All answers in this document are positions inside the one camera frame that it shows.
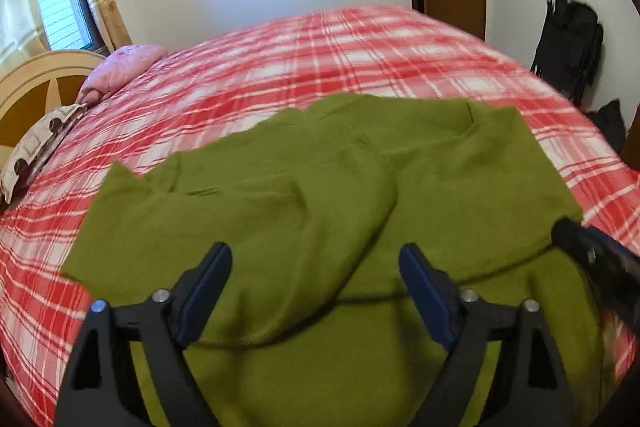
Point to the cream wooden headboard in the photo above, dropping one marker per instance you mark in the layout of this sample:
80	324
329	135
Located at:
36	87

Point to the patterned grey white pillow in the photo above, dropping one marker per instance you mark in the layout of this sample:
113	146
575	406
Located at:
37	145

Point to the pink pillow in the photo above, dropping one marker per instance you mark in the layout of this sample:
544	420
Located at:
117	70

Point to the red white plaid bedspread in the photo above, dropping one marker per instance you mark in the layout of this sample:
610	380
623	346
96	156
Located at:
232	82

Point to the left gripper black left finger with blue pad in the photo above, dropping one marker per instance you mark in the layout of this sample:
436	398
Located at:
100	385

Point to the green striped knit sweater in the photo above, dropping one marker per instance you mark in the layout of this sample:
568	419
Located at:
314	327

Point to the black bag on floor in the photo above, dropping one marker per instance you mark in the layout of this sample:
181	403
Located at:
609	120

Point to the beige patterned curtain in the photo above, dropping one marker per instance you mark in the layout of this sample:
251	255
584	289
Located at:
23	37

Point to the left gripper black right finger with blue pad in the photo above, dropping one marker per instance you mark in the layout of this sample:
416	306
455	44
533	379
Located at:
529	387

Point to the black suitcase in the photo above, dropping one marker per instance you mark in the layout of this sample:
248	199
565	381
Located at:
569	49

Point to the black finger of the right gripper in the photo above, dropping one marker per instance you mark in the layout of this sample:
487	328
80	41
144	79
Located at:
611	267

